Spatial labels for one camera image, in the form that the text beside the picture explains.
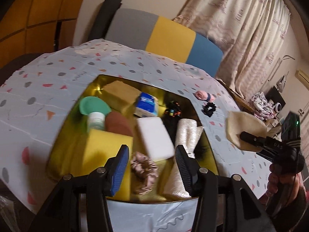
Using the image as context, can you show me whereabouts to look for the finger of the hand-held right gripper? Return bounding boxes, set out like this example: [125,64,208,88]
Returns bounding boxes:
[239,131,276,160]

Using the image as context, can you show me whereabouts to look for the pink yarn skein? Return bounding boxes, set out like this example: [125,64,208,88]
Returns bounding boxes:
[195,90,216,102]

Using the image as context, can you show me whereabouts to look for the pink patterned scrunchie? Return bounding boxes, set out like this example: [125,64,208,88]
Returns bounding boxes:
[130,152,158,195]

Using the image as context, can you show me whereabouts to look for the gold tin box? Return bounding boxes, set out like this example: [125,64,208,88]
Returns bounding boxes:
[46,74,219,202]

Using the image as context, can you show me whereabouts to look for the white foam block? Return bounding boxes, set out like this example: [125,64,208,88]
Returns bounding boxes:
[136,117,175,162]

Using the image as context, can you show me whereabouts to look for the clear plastic bag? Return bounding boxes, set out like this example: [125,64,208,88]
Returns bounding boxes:
[0,193,20,232]

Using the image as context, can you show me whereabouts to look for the blue tissue pack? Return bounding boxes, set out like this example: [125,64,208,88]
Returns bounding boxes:
[133,92,160,118]

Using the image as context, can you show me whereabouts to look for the brown egg-shaped sponge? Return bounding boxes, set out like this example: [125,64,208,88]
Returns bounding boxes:
[105,111,134,137]

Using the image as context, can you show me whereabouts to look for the green round lid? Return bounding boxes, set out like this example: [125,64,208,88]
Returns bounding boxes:
[79,96,111,116]

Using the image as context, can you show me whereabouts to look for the white knitted cloth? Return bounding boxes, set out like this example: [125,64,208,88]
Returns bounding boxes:
[163,118,204,197]

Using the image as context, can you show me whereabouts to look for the clothes iron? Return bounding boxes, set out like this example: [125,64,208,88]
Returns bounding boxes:
[275,76,289,90]

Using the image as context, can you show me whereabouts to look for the black rolled mat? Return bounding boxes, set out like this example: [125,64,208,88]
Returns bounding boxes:
[90,0,123,40]

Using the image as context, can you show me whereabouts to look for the beige patterned curtain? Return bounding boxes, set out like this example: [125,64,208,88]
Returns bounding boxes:
[172,0,290,95]

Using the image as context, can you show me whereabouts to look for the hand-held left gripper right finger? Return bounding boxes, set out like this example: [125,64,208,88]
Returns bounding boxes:
[175,144,276,232]

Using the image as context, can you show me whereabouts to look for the green and yellow sponge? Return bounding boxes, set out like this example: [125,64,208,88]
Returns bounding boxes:
[82,129,134,200]

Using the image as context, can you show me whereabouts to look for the grey yellow blue chair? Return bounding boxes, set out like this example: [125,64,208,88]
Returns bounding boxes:
[104,8,224,78]

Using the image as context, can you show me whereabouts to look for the pile of patterned clothes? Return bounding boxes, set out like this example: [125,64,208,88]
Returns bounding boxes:
[250,92,276,119]

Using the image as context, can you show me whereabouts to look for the person's right hand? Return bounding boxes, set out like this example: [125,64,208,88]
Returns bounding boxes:
[267,169,307,203]

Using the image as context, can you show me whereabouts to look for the black scrunchie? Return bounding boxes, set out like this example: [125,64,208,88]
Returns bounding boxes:
[202,102,216,118]

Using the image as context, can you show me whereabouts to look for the wall air conditioner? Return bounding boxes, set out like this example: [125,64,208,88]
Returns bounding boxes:
[296,70,309,87]

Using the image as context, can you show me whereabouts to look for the yellow sponge block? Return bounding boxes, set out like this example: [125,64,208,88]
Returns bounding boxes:
[103,81,142,113]

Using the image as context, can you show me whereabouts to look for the wooden side table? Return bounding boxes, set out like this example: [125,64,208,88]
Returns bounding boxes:
[216,78,256,114]

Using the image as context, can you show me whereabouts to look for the black hairpiece with colourful clips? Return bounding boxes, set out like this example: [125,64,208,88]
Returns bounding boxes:
[164,101,210,161]

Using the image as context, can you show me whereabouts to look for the white jar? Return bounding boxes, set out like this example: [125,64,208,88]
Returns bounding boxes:
[87,112,106,131]

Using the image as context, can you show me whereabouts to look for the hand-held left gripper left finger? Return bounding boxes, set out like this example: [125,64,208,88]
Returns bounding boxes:
[34,144,129,232]

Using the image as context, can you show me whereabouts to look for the beige pad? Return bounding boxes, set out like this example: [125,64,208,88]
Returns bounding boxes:
[226,111,267,153]

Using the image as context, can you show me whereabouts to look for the orange wooden wardrobe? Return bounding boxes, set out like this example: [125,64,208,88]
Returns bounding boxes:
[0,0,92,68]

